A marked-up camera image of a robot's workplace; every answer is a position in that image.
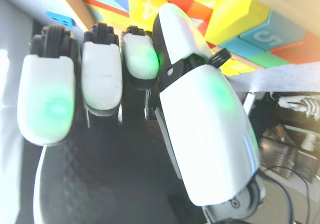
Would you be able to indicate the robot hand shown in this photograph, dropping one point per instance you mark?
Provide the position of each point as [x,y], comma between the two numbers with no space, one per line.
[205,133]

